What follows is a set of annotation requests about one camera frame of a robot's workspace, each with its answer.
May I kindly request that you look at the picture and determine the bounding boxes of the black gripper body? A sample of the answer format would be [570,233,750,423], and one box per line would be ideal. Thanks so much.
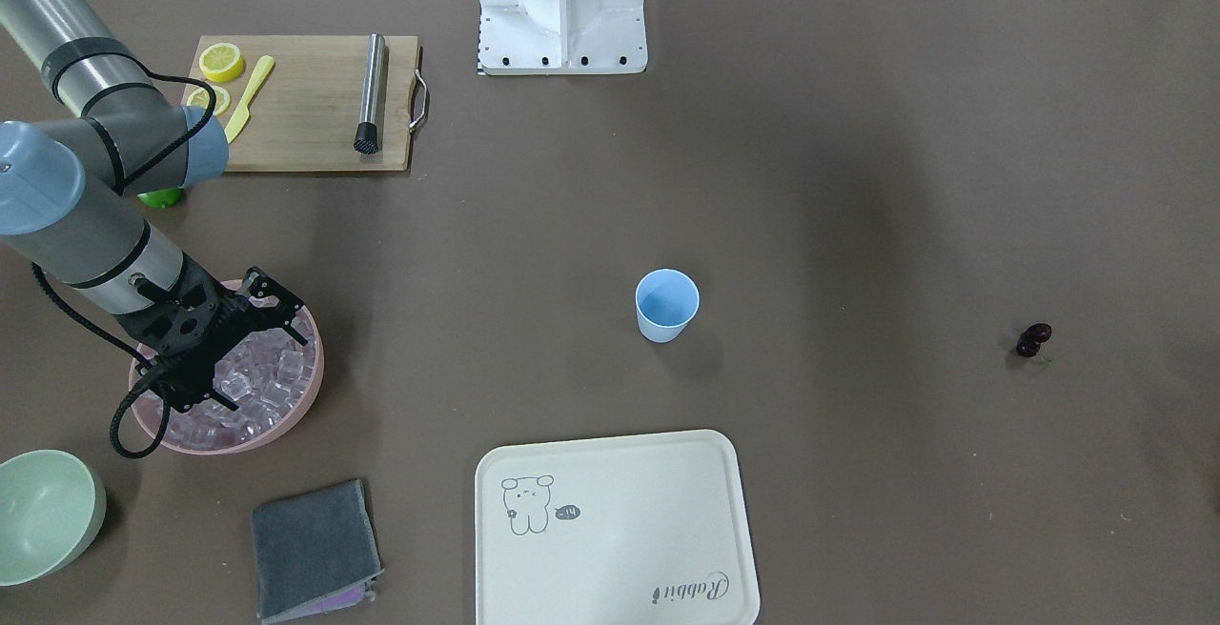
[117,258,250,396]

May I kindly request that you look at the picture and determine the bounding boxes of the steel muddler black tip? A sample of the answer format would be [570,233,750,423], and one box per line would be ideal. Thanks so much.
[353,31,388,155]

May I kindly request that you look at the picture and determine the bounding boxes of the green ceramic bowl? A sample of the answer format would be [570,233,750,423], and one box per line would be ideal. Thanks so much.
[1,450,109,587]

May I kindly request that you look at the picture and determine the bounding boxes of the green lime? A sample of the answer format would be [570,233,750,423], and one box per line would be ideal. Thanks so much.
[135,187,185,210]

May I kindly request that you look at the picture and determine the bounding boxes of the grey folded cloth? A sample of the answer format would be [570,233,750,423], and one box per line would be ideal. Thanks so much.
[250,480,383,624]

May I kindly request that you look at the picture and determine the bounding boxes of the yellow plastic knife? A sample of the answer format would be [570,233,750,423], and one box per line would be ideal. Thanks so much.
[224,55,277,145]

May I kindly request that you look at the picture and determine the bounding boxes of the cream rabbit tray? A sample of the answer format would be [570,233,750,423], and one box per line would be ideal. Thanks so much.
[475,428,760,624]

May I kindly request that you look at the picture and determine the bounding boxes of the clear ice cubes pile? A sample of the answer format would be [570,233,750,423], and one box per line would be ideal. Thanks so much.
[143,306,317,448]

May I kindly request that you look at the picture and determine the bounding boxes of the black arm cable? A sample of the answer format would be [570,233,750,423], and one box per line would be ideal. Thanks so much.
[31,72,216,460]

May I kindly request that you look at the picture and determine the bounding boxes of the wooden cutting board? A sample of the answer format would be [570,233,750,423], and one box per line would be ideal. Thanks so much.
[189,34,427,175]

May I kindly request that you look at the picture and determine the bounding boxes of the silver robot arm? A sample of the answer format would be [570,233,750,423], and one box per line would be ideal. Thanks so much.
[1,0,304,413]

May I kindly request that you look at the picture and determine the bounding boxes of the pink bowl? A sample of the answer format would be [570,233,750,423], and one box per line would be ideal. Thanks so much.
[128,280,325,457]

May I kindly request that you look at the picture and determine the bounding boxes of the lemon half lower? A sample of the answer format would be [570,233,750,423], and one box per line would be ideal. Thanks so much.
[196,42,246,83]

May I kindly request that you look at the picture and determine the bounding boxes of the dark cherry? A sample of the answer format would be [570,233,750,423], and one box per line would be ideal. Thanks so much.
[1014,334,1042,356]
[1022,323,1053,344]

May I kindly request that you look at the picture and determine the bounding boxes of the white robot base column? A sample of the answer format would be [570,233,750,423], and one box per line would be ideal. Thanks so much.
[477,0,649,74]

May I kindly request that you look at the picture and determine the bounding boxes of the lemon slice upper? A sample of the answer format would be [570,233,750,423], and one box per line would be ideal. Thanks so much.
[183,84,232,114]

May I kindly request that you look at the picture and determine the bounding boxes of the light blue plastic cup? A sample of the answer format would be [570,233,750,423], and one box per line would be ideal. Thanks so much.
[634,269,702,343]

